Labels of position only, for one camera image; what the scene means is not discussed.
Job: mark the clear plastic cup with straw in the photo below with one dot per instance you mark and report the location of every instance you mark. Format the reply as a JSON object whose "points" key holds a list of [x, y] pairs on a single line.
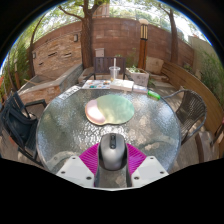
{"points": [[114, 73]]}

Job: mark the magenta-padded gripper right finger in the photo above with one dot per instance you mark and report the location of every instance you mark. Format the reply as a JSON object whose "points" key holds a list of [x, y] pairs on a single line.
{"points": [[150, 170]]}

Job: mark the slim leaning tree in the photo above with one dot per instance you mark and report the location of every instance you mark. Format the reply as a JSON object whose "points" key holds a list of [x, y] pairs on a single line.
{"points": [[174, 36]]}

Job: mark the white number plate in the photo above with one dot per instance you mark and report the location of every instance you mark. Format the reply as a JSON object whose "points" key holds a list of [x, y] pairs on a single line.
{"points": [[70, 92]]}

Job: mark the curved wooden bench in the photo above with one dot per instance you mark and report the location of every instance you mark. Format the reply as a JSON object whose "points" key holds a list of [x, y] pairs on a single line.
{"points": [[190, 80]]}

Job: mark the colourful picture book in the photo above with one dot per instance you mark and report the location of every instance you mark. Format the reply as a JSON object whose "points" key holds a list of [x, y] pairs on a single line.
{"points": [[96, 84]]}

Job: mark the dark wooden slatted chair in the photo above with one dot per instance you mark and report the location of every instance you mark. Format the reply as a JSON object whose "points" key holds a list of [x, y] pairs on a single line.
{"points": [[104, 65]]}

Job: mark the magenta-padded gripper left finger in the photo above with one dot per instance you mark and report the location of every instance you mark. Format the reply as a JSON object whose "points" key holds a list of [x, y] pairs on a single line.
{"points": [[75, 170]]}

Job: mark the grey electrical wall box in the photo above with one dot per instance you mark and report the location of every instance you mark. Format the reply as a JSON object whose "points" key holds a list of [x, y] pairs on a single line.
{"points": [[99, 52]]}

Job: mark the small green box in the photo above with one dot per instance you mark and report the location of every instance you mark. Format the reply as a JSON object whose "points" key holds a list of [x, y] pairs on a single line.
{"points": [[154, 95]]}

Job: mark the green mouse pad, pink rest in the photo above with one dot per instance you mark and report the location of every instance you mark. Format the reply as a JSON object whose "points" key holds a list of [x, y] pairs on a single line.
{"points": [[113, 108]]}

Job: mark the stone raised garden bed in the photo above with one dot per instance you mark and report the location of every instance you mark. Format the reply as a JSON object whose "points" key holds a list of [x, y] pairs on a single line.
{"points": [[50, 86]]}

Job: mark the thin curved tree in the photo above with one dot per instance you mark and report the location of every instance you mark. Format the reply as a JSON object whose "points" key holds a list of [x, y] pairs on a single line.
{"points": [[31, 56]]}

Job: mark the white planter box with plant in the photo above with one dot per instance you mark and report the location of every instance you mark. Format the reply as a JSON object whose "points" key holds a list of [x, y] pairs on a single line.
{"points": [[138, 77]]}

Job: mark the small blue and white booklet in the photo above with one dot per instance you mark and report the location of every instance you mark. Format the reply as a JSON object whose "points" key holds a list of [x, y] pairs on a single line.
{"points": [[140, 89]]}

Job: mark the wooden garden lamp post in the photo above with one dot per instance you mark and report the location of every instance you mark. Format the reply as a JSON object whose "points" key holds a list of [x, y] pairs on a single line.
{"points": [[143, 50]]}

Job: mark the thick forked tree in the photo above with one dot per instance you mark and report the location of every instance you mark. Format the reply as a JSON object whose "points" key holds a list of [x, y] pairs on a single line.
{"points": [[86, 40]]}

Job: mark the grey and black computer mouse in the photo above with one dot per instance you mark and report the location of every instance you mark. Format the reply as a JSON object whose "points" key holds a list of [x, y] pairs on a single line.
{"points": [[112, 151]]}

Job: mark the black metal chair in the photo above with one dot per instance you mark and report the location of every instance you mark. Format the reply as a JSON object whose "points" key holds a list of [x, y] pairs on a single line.
{"points": [[18, 126]]}

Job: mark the brown wicker chair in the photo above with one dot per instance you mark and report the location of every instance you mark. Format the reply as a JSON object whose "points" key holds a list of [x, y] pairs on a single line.
{"points": [[190, 111]]}

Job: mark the black wall lamp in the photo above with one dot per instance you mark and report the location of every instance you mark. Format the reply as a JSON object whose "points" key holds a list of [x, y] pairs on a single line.
{"points": [[75, 38], [34, 55]]}

